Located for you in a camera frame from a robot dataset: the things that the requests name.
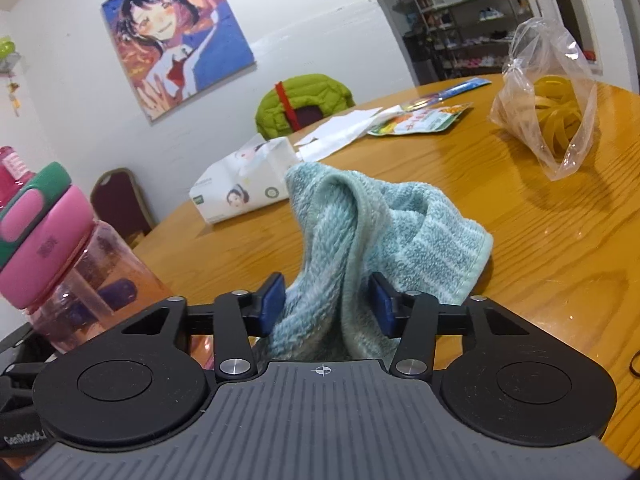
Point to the green wall ornament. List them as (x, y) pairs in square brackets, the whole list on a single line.
[(7, 60)]

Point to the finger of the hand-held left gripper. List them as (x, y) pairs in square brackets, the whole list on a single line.
[(118, 294), (75, 316)]

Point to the blue long packet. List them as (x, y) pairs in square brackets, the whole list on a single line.
[(460, 87)]

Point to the pink water bottle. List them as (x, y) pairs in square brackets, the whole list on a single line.
[(60, 230)]

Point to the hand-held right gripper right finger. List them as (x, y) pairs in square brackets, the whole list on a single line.
[(382, 305)]

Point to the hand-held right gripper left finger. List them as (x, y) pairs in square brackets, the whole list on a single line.
[(272, 302)]

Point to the black band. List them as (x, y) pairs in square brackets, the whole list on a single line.
[(635, 365)]

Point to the white tissue pack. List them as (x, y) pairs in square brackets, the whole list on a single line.
[(245, 180)]

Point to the wall poster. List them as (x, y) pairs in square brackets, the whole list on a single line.
[(180, 35)]

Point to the maroon chair with jacket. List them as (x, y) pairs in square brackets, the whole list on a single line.
[(306, 114)]

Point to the metal shoe rack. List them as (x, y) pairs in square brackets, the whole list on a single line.
[(475, 30)]

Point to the white paper sheet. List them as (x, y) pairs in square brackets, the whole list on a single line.
[(350, 122)]

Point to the clear plastic bag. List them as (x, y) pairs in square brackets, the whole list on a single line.
[(550, 100)]

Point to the teal striped cloth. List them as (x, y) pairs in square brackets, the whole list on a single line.
[(380, 230)]

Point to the bundle of yellow rubber bands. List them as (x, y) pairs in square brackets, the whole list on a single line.
[(557, 110)]

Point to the green orange snack packet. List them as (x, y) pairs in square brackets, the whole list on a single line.
[(420, 120)]

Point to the white trolley shelf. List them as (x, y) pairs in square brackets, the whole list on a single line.
[(427, 5)]

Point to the maroon banquet chair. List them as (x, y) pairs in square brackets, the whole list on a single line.
[(117, 200)]

